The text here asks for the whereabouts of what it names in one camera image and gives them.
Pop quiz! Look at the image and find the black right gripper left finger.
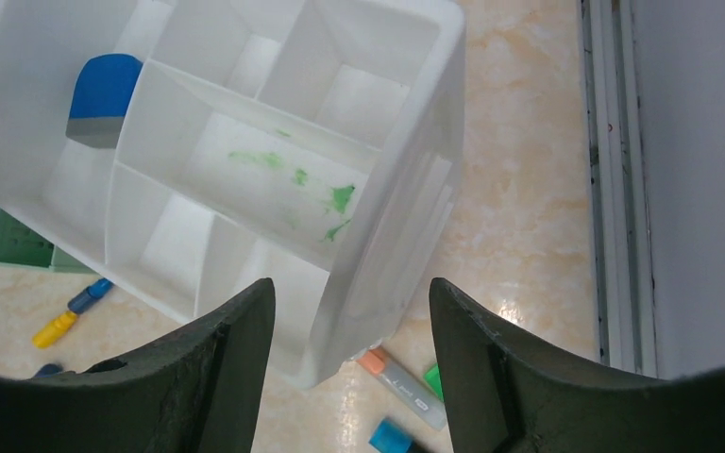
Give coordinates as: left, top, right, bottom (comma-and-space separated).
0, 278, 276, 452

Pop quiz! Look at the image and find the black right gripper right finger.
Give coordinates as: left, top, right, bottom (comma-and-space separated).
429, 277, 725, 452

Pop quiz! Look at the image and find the green capped highlighter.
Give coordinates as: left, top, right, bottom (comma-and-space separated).
423, 363, 445, 402

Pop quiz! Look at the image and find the green file rack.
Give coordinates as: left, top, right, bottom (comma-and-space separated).
0, 0, 98, 275

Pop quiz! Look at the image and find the clear plastic drawer unit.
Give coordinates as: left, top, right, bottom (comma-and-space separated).
0, 1, 465, 389

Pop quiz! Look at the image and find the teal capped marker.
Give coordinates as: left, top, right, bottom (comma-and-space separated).
368, 418, 430, 453

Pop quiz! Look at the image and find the orange capped highlighter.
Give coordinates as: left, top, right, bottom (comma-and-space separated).
356, 347, 447, 430

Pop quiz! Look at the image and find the yellow dropper bottle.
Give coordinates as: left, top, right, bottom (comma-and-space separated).
31, 310, 78, 349

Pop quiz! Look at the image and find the blue eraser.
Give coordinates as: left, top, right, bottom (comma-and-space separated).
66, 53, 143, 149

